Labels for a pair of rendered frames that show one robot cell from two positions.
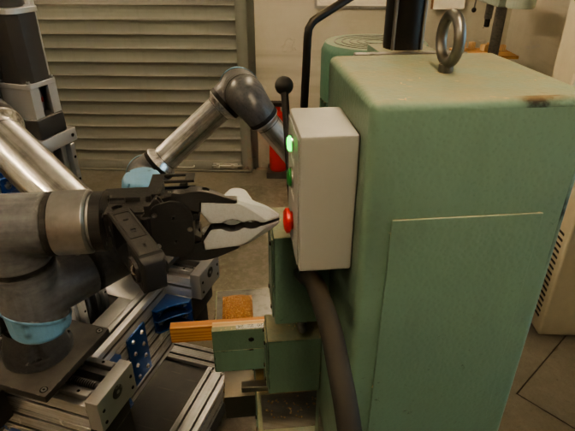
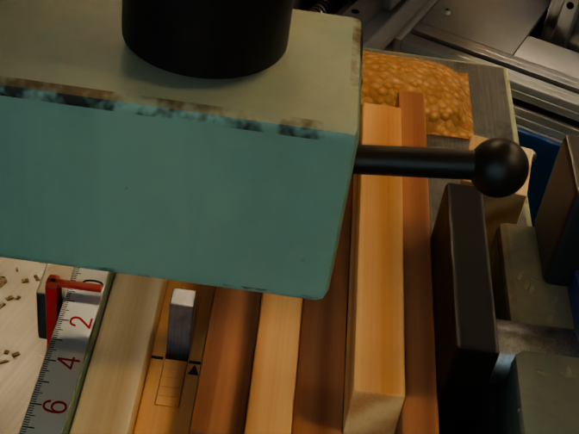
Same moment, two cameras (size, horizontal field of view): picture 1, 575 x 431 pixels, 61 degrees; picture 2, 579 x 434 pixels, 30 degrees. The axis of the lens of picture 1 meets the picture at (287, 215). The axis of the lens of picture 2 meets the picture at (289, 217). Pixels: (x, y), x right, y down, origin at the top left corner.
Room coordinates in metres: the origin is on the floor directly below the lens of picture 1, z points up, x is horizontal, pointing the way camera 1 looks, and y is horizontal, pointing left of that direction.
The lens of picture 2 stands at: (0.89, -0.43, 1.25)
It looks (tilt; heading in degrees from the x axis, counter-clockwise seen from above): 40 degrees down; 94
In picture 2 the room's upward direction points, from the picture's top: 9 degrees clockwise
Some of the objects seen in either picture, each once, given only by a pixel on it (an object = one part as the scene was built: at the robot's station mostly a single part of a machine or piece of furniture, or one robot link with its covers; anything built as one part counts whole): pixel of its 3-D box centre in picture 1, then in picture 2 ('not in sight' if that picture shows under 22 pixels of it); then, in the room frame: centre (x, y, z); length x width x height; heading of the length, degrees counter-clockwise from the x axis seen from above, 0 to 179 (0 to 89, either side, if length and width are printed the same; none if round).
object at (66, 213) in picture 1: (79, 224); not in sight; (0.50, 0.24, 1.36); 0.08 x 0.05 x 0.08; 6
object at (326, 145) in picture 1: (319, 188); not in sight; (0.51, -0.04, 1.40); 0.10 x 0.06 x 0.16; 6
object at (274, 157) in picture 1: (278, 138); not in sight; (3.71, 0.07, 0.30); 0.19 x 0.18 x 0.60; 178
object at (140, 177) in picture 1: (144, 193); not in sight; (1.34, 0.43, 0.98); 0.13 x 0.12 x 0.14; 14
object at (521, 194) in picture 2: not in sight; (488, 196); (0.96, 0.01, 0.92); 0.04 x 0.03 x 0.04; 85
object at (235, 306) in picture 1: (237, 306); (389, 81); (0.90, 0.12, 0.91); 0.10 x 0.07 x 0.02; 6
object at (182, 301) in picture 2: not in sight; (179, 343); (0.84, -0.15, 0.94); 0.01 x 0.01 x 0.05; 6
